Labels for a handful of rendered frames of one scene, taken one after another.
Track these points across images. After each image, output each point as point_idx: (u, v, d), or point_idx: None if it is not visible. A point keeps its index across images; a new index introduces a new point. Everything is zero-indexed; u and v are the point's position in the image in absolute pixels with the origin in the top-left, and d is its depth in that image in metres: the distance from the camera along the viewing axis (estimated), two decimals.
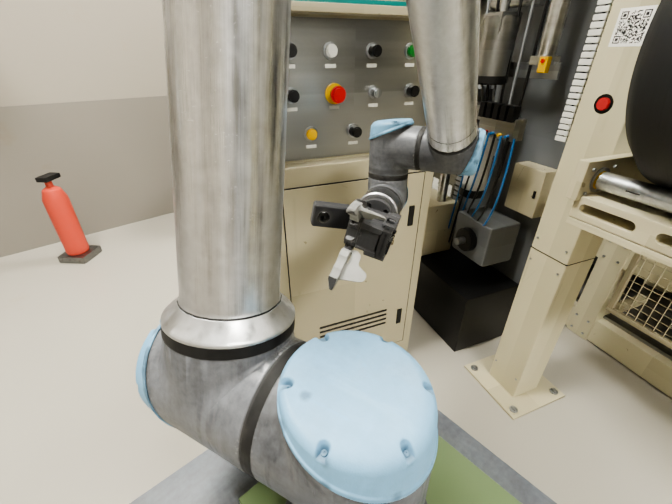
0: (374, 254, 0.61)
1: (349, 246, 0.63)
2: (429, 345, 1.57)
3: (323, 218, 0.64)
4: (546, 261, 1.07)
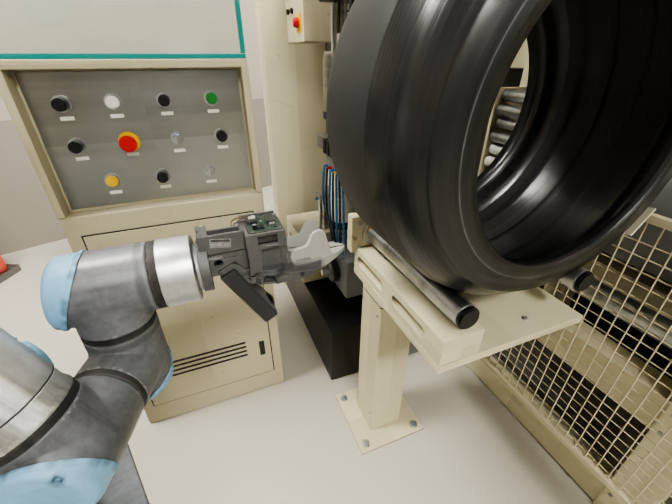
0: None
1: None
2: (309, 373, 1.57)
3: (272, 296, 0.54)
4: (371, 302, 1.08)
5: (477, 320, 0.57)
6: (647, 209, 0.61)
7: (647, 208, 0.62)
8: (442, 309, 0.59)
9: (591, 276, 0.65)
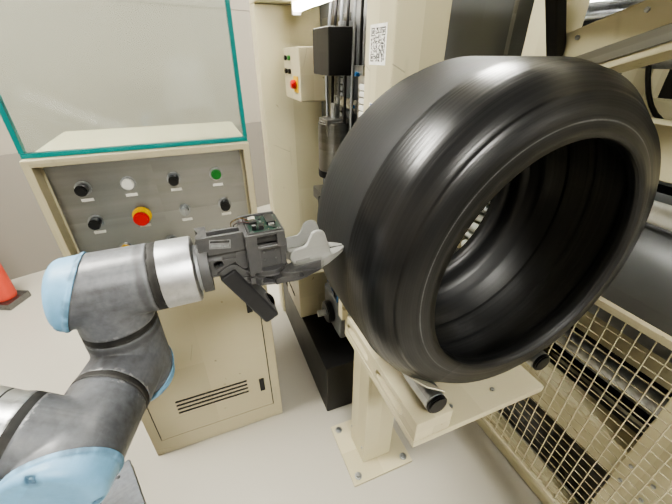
0: None
1: None
2: (306, 404, 1.67)
3: (273, 297, 0.54)
4: None
5: (432, 412, 0.66)
6: (438, 387, 0.63)
7: (438, 387, 0.63)
8: (429, 381, 0.68)
9: (538, 364, 0.74)
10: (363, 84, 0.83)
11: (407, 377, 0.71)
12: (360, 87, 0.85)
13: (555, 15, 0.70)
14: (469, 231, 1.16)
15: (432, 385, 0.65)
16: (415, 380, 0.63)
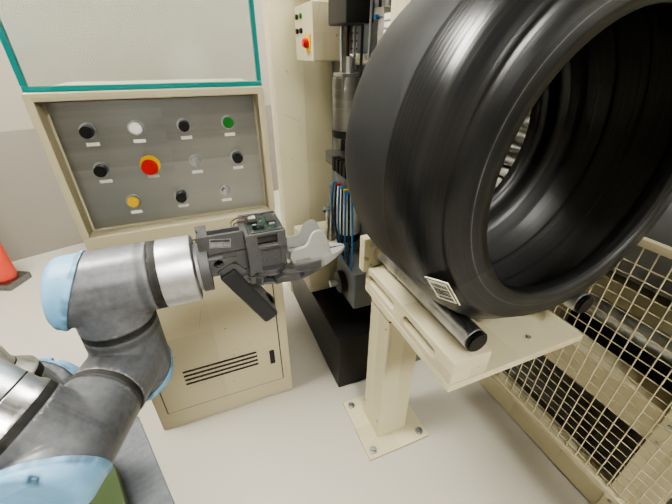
0: None
1: None
2: (317, 380, 1.62)
3: (272, 296, 0.54)
4: (379, 315, 1.12)
5: (486, 340, 0.61)
6: (452, 300, 0.52)
7: (452, 300, 0.53)
8: (453, 335, 0.64)
9: (591, 299, 0.69)
10: (389, 12, 0.78)
11: None
12: (385, 17, 0.79)
13: None
14: None
15: (444, 300, 0.54)
16: (430, 283, 0.52)
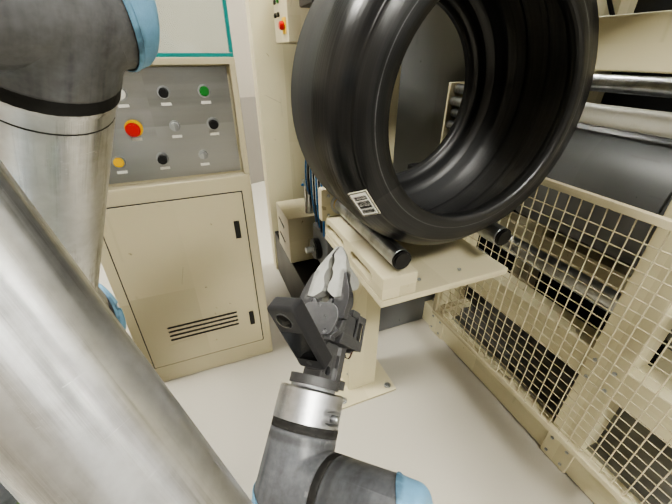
0: (356, 315, 0.53)
1: (336, 304, 0.50)
2: None
3: None
4: None
5: (410, 259, 0.72)
6: (374, 211, 0.64)
7: (374, 212, 0.64)
8: (384, 258, 0.75)
9: (508, 232, 0.80)
10: None
11: None
12: None
13: None
14: None
15: (368, 215, 0.65)
16: (353, 199, 0.63)
